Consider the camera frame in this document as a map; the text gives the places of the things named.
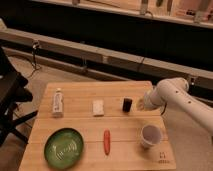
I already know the orange carrot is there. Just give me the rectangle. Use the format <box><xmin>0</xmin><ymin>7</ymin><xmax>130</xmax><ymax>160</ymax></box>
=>
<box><xmin>103</xmin><ymin>130</ymin><xmax>111</xmax><ymax>155</ymax></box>

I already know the black chair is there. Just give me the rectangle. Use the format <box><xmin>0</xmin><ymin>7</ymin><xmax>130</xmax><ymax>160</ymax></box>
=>
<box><xmin>0</xmin><ymin>46</ymin><xmax>37</xmax><ymax>147</ymax></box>

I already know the black hanging cable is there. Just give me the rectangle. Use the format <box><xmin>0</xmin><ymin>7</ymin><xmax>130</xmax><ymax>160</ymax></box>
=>
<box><xmin>25</xmin><ymin>39</ymin><xmax>42</xmax><ymax>80</ymax></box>

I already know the white toothpaste tube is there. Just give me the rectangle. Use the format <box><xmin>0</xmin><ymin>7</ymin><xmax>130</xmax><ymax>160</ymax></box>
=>
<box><xmin>52</xmin><ymin>88</ymin><xmax>63</xmax><ymax>118</ymax></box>

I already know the dark eraser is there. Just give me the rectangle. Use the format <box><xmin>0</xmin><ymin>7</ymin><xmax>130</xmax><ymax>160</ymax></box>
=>
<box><xmin>122</xmin><ymin>98</ymin><xmax>132</xmax><ymax>112</ymax></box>

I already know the green glass plate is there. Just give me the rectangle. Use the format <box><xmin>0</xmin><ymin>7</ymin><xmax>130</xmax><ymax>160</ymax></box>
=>
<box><xmin>44</xmin><ymin>128</ymin><xmax>84</xmax><ymax>170</ymax></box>

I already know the white sponge block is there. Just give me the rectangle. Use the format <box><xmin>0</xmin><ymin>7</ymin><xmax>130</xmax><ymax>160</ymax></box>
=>
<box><xmin>93</xmin><ymin>100</ymin><xmax>104</xmax><ymax>116</ymax></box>

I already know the white paper cup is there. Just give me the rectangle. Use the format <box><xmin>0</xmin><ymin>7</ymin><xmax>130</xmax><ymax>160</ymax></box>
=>
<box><xmin>140</xmin><ymin>125</ymin><xmax>163</xmax><ymax>149</ymax></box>

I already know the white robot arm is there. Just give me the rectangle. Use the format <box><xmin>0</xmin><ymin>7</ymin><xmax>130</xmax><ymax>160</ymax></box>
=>
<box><xmin>136</xmin><ymin>77</ymin><xmax>213</xmax><ymax>136</ymax></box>

